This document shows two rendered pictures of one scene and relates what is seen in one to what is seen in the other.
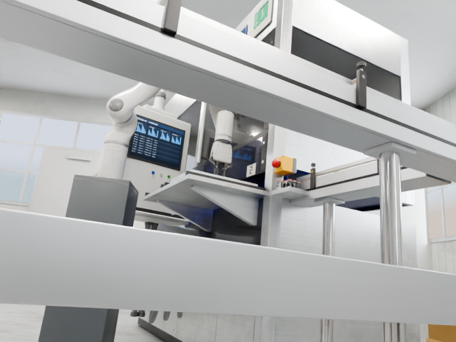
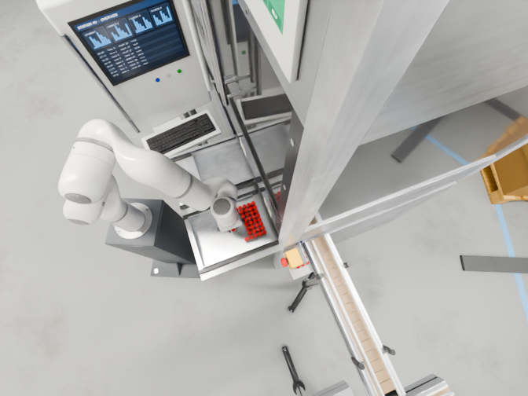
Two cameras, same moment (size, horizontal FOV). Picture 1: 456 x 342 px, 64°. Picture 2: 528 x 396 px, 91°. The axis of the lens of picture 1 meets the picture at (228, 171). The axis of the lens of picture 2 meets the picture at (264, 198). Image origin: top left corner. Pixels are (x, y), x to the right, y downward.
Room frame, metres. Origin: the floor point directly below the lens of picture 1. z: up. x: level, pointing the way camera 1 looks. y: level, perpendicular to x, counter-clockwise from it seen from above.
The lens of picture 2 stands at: (1.44, -0.14, 2.14)
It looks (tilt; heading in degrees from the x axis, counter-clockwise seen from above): 70 degrees down; 6
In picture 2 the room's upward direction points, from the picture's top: 1 degrees counter-clockwise
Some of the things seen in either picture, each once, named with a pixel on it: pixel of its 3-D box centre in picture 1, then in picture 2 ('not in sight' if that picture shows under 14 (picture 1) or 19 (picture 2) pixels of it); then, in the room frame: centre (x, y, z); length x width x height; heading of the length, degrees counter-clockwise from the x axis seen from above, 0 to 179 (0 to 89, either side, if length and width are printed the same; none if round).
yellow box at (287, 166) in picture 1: (284, 165); (295, 258); (1.60, -0.25, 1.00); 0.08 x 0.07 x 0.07; 116
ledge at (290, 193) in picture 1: (292, 193); (301, 261); (1.60, -0.30, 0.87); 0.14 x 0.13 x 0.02; 116
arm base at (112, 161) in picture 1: (112, 165); (125, 215); (1.73, 0.56, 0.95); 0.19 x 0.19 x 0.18
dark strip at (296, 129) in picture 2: (268, 96); (283, 199); (1.72, -0.17, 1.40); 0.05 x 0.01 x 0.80; 26
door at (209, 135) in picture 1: (216, 117); (216, 26); (2.30, 0.11, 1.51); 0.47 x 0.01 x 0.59; 26
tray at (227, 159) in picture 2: not in sight; (229, 164); (2.07, 0.11, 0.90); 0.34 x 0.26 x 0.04; 116
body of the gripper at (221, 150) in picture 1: (221, 152); (229, 221); (1.72, 0.04, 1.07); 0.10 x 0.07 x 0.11; 116
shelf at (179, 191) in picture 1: (205, 197); (227, 198); (1.89, 0.10, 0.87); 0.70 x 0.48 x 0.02; 26
